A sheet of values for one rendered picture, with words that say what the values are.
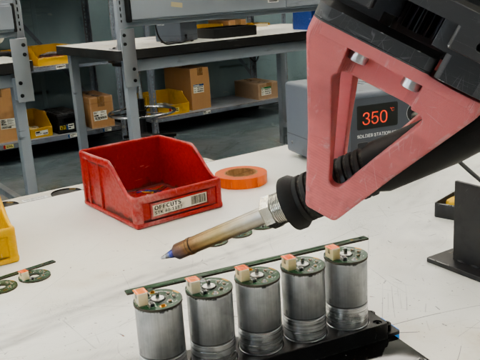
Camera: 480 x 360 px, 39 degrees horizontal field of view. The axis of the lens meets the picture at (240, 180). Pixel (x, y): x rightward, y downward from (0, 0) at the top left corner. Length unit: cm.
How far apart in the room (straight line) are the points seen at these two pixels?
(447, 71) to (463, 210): 30
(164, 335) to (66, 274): 23
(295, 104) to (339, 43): 61
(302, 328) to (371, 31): 19
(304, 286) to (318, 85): 15
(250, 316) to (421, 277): 19
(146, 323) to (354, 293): 12
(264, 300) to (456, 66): 18
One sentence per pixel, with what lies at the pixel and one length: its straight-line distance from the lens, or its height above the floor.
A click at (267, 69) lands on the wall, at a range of 589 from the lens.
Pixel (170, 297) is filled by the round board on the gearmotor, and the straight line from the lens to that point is 36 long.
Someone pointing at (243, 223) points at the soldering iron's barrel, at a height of 86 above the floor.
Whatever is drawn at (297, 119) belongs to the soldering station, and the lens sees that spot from 86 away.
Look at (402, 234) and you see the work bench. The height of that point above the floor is 75.
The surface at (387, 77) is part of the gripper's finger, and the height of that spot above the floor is 93.
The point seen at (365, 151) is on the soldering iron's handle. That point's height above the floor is 90.
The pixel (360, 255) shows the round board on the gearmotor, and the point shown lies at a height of 81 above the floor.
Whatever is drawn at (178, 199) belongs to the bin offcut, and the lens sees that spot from 66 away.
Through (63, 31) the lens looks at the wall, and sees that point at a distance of 500.
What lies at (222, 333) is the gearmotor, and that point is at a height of 79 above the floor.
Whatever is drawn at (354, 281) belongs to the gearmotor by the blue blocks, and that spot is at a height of 80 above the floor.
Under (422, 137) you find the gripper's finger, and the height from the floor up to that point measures 91.
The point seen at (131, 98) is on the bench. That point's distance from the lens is 292.
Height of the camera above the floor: 96
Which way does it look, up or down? 16 degrees down
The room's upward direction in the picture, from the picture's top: 3 degrees counter-clockwise
